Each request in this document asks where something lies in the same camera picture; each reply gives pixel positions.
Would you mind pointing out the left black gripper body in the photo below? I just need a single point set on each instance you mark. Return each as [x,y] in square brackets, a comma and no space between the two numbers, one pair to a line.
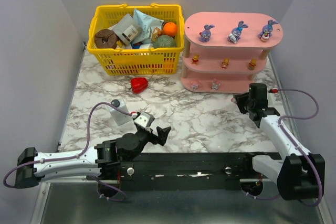
[155,137]

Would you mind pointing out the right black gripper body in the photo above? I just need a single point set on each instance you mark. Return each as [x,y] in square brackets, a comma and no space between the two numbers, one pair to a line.
[242,102]

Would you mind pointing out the pink bunny toy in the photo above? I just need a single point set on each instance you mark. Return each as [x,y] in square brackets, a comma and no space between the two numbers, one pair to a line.
[215,84]

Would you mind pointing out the orange bear toy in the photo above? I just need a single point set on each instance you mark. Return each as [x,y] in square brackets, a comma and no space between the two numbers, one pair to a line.
[195,59]
[252,64]
[225,63]

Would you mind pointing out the purple bunny toy blue bow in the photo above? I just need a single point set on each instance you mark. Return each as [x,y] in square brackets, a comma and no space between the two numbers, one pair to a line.
[236,32]

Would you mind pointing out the purple bunny toy with cake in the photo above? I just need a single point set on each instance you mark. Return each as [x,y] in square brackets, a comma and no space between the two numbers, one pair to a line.
[266,32]

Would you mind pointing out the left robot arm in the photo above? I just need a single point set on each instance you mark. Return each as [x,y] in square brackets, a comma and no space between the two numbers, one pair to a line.
[34,166]

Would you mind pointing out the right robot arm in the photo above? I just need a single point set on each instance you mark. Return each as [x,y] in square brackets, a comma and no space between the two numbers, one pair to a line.
[297,173]

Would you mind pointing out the pink three-tier shelf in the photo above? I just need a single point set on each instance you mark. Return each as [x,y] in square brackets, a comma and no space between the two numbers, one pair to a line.
[237,77]

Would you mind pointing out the white bottle black cap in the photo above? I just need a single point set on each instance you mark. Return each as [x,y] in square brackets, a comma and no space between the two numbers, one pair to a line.
[119,112]

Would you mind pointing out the yellow plastic shopping basket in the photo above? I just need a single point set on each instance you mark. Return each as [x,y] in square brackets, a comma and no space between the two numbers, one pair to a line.
[137,61]

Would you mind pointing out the green toy melon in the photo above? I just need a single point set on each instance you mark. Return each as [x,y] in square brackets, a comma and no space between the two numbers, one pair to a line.
[165,41]

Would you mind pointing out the orange toy fruit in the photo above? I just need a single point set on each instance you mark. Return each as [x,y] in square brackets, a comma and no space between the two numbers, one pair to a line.
[170,29]

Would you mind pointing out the grey paper pouch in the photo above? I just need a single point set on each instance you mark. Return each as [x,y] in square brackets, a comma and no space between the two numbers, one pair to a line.
[129,26]

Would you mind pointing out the light blue cassava chips bag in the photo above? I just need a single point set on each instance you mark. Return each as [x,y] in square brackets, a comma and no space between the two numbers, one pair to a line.
[151,27]

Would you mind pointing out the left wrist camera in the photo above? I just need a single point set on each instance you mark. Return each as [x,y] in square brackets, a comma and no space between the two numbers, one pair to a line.
[142,119]

